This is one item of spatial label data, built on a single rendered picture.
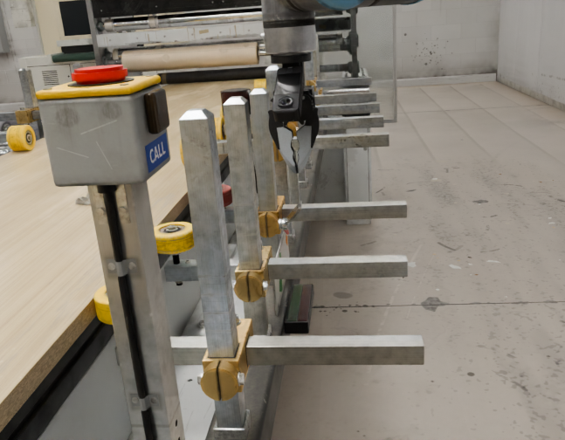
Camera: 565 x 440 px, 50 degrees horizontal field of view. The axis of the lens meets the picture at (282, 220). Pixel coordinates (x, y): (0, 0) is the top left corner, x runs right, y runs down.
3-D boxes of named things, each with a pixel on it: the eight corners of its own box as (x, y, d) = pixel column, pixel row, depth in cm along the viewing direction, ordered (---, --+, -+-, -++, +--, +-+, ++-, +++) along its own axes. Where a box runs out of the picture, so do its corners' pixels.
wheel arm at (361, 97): (375, 99, 221) (375, 92, 220) (376, 101, 218) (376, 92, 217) (278, 105, 225) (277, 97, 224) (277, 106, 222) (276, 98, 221)
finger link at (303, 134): (315, 166, 115) (313, 118, 112) (313, 174, 110) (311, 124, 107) (299, 167, 116) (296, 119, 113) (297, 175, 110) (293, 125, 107)
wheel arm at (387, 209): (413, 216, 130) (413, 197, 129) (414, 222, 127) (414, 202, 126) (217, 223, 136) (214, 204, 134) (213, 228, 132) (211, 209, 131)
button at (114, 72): (137, 85, 46) (134, 63, 46) (119, 92, 42) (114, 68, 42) (87, 88, 47) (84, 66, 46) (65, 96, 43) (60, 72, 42)
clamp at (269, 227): (285, 216, 137) (285, 195, 135) (279, 237, 124) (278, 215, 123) (261, 216, 138) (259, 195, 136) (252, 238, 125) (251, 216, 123)
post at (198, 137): (248, 436, 88) (213, 106, 72) (244, 452, 85) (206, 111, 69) (224, 435, 88) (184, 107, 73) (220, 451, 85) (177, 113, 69)
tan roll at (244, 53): (348, 57, 348) (348, 35, 344) (348, 58, 336) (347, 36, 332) (113, 72, 365) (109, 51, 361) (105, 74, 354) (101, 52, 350)
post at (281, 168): (293, 250, 159) (281, 64, 143) (292, 256, 155) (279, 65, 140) (280, 250, 159) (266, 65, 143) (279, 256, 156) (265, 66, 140)
